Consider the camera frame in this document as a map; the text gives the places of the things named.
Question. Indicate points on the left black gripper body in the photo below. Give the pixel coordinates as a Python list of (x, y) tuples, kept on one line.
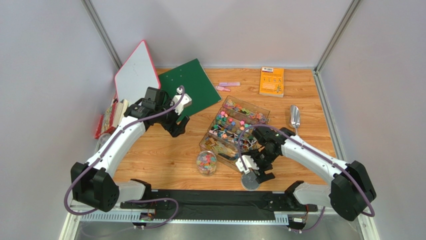
[(168, 121)]

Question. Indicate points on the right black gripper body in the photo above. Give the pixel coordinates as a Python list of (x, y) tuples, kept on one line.
[(258, 165)]

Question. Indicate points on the silver round jar lid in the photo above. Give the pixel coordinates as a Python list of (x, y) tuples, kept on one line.
[(249, 182)]

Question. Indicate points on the clear compartment candy box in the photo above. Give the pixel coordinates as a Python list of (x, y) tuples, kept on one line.
[(223, 133)]

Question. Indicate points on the silver metal scoop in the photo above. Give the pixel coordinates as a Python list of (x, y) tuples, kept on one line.
[(295, 119)]

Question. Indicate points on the clear plastic jar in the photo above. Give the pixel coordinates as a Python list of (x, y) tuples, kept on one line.
[(206, 163)]

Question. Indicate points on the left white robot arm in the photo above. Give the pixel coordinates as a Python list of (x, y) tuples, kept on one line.
[(92, 182)]

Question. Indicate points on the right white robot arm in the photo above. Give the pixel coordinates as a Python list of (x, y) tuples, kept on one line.
[(347, 187)]

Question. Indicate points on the green cutting mat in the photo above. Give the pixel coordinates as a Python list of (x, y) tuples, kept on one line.
[(197, 85)]

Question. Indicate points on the stack of books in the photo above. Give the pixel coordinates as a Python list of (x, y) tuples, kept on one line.
[(111, 118)]

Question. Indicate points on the small clear plastic cup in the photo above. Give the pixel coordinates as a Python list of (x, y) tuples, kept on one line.
[(103, 139)]

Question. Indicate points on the pink highlighter pen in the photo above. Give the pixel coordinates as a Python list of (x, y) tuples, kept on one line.
[(229, 84)]

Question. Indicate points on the orange yellow book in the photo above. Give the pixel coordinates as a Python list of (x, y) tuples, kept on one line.
[(271, 81)]

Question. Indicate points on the black base mat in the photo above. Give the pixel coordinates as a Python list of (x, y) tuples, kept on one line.
[(219, 205)]

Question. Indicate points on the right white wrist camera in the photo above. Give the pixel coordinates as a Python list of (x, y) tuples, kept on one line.
[(246, 164)]

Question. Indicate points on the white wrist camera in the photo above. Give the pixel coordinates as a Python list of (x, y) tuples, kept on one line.
[(181, 100), (246, 164)]

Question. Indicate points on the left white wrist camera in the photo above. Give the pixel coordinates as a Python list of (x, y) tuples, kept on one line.
[(181, 100)]

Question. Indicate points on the white board pink frame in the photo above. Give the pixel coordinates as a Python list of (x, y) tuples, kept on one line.
[(136, 75)]

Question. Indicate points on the aluminium front rail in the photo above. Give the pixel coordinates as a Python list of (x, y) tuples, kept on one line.
[(131, 224)]

